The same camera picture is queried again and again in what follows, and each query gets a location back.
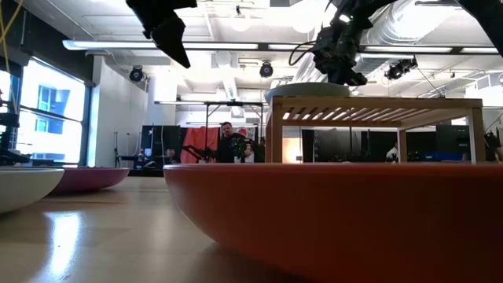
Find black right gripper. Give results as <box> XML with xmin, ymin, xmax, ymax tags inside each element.
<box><xmin>320</xmin><ymin>17</ymin><xmax>373</xmax><ymax>86</ymax></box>

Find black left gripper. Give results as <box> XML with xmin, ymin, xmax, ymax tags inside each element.
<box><xmin>125</xmin><ymin>0</ymin><xmax>197</xmax><ymax>68</ymax></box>

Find orange plate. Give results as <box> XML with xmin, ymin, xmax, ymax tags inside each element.
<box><xmin>163</xmin><ymin>163</ymin><xmax>503</xmax><ymax>283</ymax></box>

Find pink plate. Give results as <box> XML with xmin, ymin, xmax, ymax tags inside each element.
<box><xmin>49</xmin><ymin>167</ymin><xmax>130</xmax><ymax>194</ymax></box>

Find pale green plate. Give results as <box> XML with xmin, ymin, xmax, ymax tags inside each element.
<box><xmin>0</xmin><ymin>167</ymin><xmax>65</xmax><ymax>215</ymax></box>

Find wooden slatted shelf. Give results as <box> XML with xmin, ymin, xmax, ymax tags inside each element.
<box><xmin>265</xmin><ymin>96</ymin><xmax>486</xmax><ymax>166</ymax></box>

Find long ceiling light bar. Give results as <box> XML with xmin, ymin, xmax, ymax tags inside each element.
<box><xmin>61</xmin><ymin>39</ymin><xmax>503</xmax><ymax>55</ymax></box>

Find black partition panel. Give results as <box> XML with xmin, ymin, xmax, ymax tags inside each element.
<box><xmin>301</xmin><ymin>128</ymin><xmax>398</xmax><ymax>164</ymax></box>
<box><xmin>406</xmin><ymin>124</ymin><xmax>472</xmax><ymax>162</ymax></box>

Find narrow ceiling light strip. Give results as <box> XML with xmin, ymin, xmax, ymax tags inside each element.
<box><xmin>154</xmin><ymin>100</ymin><xmax>272</xmax><ymax>106</ymax></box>

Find person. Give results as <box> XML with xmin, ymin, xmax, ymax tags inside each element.
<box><xmin>215</xmin><ymin>120</ymin><xmax>252</xmax><ymax>164</ymax></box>
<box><xmin>386</xmin><ymin>141</ymin><xmax>399</xmax><ymax>164</ymax></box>

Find red cloth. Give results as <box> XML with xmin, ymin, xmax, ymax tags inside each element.
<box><xmin>180</xmin><ymin>126</ymin><xmax>221</xmax><ymax>164</ymax></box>

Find large window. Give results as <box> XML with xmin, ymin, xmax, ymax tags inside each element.
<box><xmin>0</xmin><ymin>58</ymin><xmax>92</xmax><ymax>166</ymax></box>

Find black equipment rack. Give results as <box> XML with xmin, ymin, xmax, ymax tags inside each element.
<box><xmin>0</xmin><ymin>88</ymin><xmax>32</xmax><ymax>166</ymax></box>

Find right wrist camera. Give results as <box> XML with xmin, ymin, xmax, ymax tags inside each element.
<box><xmin>313</xmin><ymin>26</ymin><xmax>340</xmax><ymax>54</ymax></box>

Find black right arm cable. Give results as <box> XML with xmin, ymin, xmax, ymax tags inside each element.
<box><xmin>288</xmin><ymin>39</ymin><xmax>318</xmax><ymax>67</ymax></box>

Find yellow cable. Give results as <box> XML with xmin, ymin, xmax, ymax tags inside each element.
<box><xmin>0</xmin><ymin>0</ymin><xmax>24</xmax><ymax>113</ymax></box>

